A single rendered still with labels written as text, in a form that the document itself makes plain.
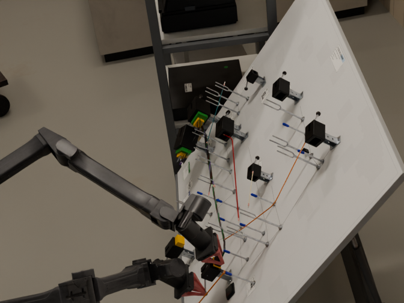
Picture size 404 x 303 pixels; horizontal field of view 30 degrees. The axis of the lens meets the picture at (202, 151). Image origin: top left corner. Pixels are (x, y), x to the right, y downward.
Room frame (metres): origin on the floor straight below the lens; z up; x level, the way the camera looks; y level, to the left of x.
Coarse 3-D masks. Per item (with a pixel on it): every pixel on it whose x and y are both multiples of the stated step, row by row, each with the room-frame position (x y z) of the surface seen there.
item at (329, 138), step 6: (318, 114) 1.75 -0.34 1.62; (306, 126) 1.71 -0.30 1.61; (312, 126) 1.68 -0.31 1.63; (318, 126) 1.68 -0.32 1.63; (324, 126) 1.69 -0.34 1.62; (306, 132) 1.69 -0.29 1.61; (312, 132) 1.66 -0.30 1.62; (318, 132) 1.66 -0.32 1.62; (324, 132) 1.67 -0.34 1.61; (306, 138) 1.67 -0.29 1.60; (312, 138) 1.65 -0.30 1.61; (318, 138) 1.65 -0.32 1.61; (324, 138) 1.65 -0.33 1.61; (330, 138) 1.67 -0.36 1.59; (336, 138) 1.68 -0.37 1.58; (312, 144) 1.66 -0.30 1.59; (318, 144) 1.65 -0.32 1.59; (330, 144) 1.67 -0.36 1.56; (336, 144) 1.67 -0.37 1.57
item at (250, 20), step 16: (240, 0) 2.89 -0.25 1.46; (256, 0) 2.87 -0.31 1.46; (272, 0) 2.59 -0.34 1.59; (240, 16) 2.74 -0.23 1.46; (256, 16) 2.72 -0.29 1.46; (272, 16) 2.59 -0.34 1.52; (160, 32) 2.70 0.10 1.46; (176, 32) 2.68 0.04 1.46; (192, 32) 2.66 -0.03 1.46; (208, 32) 2.64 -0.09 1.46; (224, 32) 2.63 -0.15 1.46; (240, 32) 2.63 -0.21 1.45; (272, 32) 2.59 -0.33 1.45; (160, 48) 2.60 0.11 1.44; (176, 48) 2.60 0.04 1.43; (192, 48) 2.60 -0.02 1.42; (208, 48) 2.60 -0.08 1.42; (160, 64) 2.60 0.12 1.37; (176, 64) 3.14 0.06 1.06; (192, 64) 3.12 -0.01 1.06; (240, 64) 3.06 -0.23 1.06; (160, 80) 2.60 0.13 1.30; (176, 128) 2.63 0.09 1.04; (176, 160) 2.60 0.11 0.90
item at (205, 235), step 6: (210, 228) 1.71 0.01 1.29; (198, 234) 1.65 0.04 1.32; (204, 234) 1.66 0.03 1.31; (210, 234) 1.68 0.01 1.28; (192, 240) 1.64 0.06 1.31; (198, 240) 1.64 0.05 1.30; (204, 240) 1.65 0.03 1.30; (210, 240) 1.66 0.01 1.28; (198, 246) 1.64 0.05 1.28; (204, 246) 1.64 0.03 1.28; (210, 246) 1.64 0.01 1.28; (198, 252) 1.64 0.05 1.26; (204, 252) 1.63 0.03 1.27; (210, 252) 1.62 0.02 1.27; (198, 258) 1.62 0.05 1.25
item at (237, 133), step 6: (222, 120) 2.20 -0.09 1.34; (228, 120) 2.21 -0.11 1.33; (216, 126) 2.21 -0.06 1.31; (222, 126) 2.17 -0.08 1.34; (228, 126) 2.18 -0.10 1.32; (216, 132) 2.18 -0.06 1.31; (222, 132) 2.16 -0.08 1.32; (228, 132) 2.16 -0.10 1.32; (234, 132) 2.18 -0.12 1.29; (240, 132) 2.20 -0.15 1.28; (222, 138) 2.17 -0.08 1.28; (228, 138) 2.16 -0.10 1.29; (240, 138) 2.19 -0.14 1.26
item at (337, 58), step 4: (336, 48) 2.02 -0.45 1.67; (340, 48) 2.00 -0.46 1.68; (336, 52) 2.01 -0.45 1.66; (340, 52) 1.98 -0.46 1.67; (332, 56) 2.01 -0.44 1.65; (336, 56) 1.99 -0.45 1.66; (340, 56) 1.97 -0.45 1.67; (332, 60) 1.99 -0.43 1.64; (336, 60) 1.98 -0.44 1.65; (340, 60) 1.95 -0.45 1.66; (344, 60) 1.93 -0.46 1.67; (336, 64) 1.96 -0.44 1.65; (340, 64) 1.94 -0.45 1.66; (336, 68) 1.94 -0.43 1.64; (336, 72) 1.93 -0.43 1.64
